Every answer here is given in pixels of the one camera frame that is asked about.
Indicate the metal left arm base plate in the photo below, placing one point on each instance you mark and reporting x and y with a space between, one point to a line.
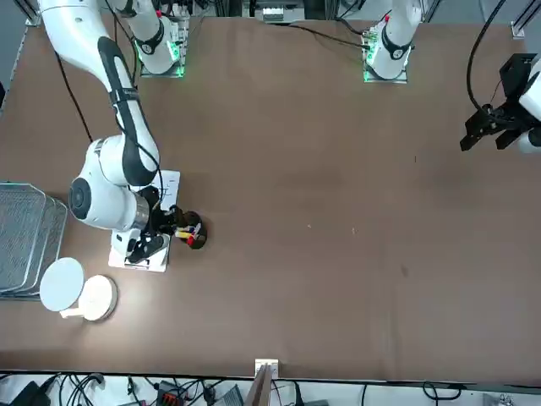
401 79

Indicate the white A4 paper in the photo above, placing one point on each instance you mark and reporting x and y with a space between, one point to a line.
171 186

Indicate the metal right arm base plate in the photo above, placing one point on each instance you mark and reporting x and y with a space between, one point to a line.
145 75

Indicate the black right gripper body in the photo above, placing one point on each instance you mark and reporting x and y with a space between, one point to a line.
157 220

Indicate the black pen holder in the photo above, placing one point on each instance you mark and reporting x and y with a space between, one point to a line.
202 242

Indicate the yellow capped marker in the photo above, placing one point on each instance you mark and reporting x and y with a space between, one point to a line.
184 233

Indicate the red capped marker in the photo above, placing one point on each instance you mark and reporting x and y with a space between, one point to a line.
191 241

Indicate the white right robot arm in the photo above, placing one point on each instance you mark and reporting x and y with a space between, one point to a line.
105 199

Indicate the grey mesh tray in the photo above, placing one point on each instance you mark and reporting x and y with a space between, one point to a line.
53 220
21 228
62 228

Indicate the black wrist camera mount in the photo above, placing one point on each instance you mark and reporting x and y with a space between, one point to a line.
141 254

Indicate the white clipboard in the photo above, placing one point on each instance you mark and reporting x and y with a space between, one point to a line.
176 175

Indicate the power strip with red switches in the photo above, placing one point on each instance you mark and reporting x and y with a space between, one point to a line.
170 395

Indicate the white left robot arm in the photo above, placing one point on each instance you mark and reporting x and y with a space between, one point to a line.
395 42

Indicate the white desk lamp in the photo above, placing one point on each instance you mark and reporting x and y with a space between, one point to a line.
61 283

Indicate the black metal clipboard clip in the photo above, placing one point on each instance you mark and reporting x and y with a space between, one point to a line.
139 265

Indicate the white table edge bracket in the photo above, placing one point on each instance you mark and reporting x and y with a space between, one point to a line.
274 364

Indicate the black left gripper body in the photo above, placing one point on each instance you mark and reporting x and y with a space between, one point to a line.
517 76

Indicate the aluminium corner bracket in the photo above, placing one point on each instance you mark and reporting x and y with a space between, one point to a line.
518 29
33 18

